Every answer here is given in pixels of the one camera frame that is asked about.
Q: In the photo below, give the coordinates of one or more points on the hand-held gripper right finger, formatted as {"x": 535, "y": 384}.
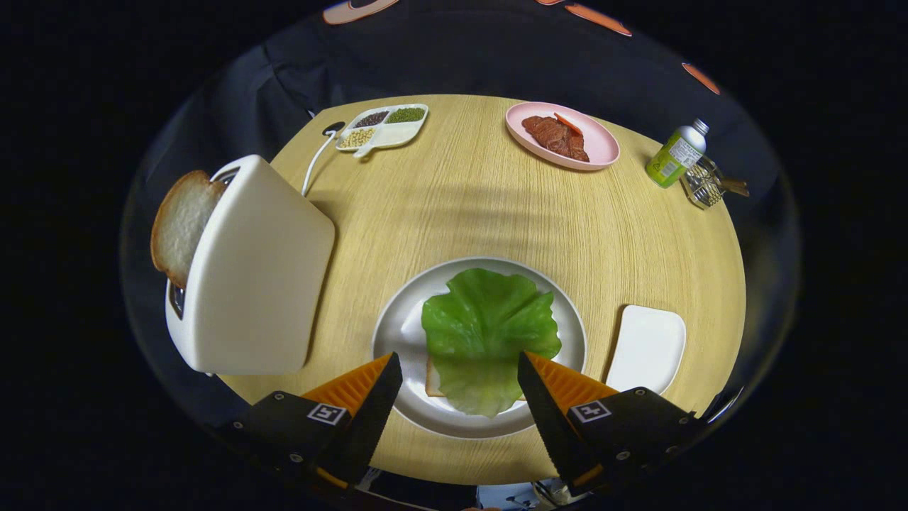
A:
{"x": 550, "y": 419}

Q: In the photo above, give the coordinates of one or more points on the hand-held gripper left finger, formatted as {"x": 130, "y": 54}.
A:
{"x": 372, "y": 419}

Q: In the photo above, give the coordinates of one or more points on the green lettuce leaf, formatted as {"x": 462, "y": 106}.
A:
{"x": 482, "y": 326}

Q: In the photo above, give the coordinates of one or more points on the toasted bread slice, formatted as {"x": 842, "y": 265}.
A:
{"x": 181, "y": 223}

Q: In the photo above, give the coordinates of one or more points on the bread slice under lettuce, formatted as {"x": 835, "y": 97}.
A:
{"x": 433, "y": 380}

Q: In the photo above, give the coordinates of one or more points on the white round plate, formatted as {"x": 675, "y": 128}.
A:
{"x": 397, "y": 333}

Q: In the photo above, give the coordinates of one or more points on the white square plate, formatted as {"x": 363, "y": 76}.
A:
{"x": 645, "y": 348}

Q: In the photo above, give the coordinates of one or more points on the white toaster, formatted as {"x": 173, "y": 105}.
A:
{"x": 255, "y": 284}

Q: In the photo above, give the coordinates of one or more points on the pink round plate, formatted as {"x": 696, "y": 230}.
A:
{"x": 601, "y": 145}

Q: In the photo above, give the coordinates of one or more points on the white divided bean dish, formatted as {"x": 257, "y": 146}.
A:
{"x": 391, "y": 136}

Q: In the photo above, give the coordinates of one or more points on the brown meat pieces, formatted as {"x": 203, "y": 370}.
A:
{"x": 550, "y": 135}

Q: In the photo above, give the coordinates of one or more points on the silver bottle green label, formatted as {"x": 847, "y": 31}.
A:
{"x": 674, "y": 156}

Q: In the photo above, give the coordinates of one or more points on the red sausage piece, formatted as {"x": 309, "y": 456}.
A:
{"x": 567, "y": 123}

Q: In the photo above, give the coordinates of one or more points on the black backdrop cloth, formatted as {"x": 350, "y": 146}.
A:
{"x": 461, "y": 64}

